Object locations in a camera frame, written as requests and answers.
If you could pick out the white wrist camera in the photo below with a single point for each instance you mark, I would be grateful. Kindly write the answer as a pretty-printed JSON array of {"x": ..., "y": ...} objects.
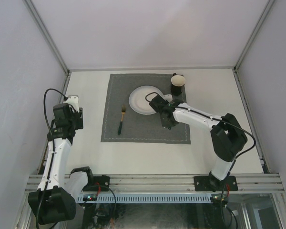
[
  {"x": 168, "y": 97},
  {"x": 73, "y": 100}
]

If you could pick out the blue slotted cable duct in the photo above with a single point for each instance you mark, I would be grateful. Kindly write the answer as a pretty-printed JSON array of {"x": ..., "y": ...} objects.
[{"x": 144, "y": 198}]

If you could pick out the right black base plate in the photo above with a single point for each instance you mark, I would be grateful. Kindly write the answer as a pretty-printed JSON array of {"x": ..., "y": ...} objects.
[{"x": 207, "y": 183}]

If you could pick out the aluminium front rail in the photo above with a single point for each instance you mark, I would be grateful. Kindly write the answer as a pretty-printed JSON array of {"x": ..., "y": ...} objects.
[{"x": 247, "y": 183}]

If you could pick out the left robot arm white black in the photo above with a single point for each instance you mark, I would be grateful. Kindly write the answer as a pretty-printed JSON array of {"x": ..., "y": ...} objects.
[{"x": 54, "y": 200}]

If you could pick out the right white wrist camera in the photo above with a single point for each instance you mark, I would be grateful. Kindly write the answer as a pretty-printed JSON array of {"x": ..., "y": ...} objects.
[{"x": 168, "y": 97}]

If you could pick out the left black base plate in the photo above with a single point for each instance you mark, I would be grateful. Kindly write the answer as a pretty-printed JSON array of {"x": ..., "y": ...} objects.
[{"x": 97, "y": 182}]

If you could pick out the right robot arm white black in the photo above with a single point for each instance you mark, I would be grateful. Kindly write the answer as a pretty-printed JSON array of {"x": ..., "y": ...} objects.
[{"x": 229, "y": 139}]

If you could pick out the dark mug cream inside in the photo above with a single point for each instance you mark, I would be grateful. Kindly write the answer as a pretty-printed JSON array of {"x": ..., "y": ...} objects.
[{"x": 177, "y": 83}]

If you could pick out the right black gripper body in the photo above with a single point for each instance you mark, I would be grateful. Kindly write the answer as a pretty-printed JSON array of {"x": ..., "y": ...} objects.
[{"x": 168, "y": 123}]

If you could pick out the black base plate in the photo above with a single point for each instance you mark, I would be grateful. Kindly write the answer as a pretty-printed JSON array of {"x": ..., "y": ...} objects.
[
  {"x": 207, "y": 183},
  {"x": 97, "y": 182}
]

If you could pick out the white bowl plate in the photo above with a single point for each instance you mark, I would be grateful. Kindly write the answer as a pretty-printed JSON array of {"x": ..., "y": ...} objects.
[{"x": 138, "y": 102}]

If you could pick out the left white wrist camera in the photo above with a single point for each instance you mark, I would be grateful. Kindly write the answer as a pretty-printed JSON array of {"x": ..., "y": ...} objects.
[{"x": 73, "y": 100}]

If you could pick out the grey cloth napkin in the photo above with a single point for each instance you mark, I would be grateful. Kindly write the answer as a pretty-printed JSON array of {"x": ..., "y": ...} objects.
[{"x": 138, "y": 127}]

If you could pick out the gold fork green handle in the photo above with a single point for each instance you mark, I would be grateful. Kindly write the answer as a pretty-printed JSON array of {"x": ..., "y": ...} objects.
[{"x": 123, "y": 111}]

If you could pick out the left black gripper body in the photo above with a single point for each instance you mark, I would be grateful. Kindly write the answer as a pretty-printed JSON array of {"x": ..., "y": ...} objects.
[{"x": 76, "y": 119}]

